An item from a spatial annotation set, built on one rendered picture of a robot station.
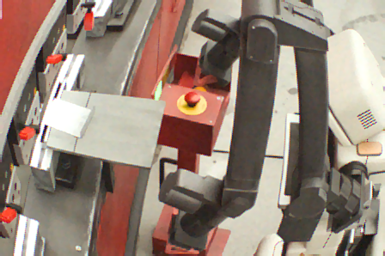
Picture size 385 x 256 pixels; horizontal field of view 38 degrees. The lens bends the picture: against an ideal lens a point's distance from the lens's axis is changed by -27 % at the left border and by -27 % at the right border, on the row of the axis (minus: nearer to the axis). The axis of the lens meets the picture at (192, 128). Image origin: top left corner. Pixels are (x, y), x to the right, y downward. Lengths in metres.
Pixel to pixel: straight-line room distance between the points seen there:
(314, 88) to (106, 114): 0.70
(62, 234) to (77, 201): 0.12
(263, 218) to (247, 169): 1.52
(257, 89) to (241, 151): 0.13
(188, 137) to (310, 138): 0.88
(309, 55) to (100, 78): 0.99
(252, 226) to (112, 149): 1.18
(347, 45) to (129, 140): 0.57
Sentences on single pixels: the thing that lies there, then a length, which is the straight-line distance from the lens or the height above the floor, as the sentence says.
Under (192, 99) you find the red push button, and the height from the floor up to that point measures 0.81.
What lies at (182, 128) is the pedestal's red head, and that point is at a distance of 1.88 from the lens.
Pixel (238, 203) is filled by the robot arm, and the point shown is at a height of 1.23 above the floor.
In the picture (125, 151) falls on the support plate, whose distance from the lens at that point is 1.50.
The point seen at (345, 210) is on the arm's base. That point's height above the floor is 1.20.
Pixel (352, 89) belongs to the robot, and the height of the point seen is 1.37.
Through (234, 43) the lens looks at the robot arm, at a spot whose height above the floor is 1.16.
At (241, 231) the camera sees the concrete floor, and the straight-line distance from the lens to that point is 2.58.
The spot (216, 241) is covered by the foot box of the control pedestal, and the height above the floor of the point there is 0.01.
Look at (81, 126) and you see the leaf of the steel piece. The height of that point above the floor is 1.00.
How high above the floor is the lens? 2.17
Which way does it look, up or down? 49 degrees down
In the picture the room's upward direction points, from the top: 4 degrees clockwise
